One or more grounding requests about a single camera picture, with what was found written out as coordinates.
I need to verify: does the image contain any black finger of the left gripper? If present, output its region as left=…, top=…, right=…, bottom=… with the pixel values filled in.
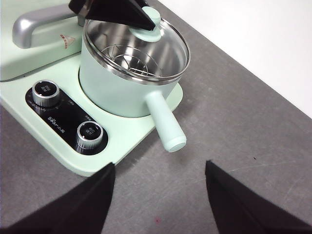
left=68, top=0, right=157, bottom=32

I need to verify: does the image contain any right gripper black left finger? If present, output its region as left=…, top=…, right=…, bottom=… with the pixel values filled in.
left=0, top=162, right=116, bottom=234

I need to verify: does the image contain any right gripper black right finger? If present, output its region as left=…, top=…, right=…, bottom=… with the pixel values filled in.
left=205, top=160, right=312, bottom=234

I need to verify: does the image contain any wire steamer rack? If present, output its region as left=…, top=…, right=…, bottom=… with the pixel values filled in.
left=100, top=44, right=157, bottom=77

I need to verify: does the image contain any mint green hinged griddle cover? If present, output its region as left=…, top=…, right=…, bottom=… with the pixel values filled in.
left=0, top=14, right=85, bottom=82

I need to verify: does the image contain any mint green handled steamer pot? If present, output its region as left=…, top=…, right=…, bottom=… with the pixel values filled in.
left=78, top=18, right=191, bottom=153

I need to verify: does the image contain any mint green breakfast machine base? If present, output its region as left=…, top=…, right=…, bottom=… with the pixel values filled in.
left=0, top=41, right=184, bottom=177

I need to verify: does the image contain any silver griddle cover handle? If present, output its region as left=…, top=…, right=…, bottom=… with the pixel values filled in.
left=12, top=9, right=85, bottom=49

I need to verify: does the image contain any glass lid green knob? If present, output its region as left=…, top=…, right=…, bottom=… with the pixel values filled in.
left=82, top=6, right=191, bottom=85

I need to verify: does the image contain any silver control knob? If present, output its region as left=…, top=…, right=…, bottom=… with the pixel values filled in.
left=76, top=121, right=105, bottom=150
left=31, top=80, right=60, bottom=108

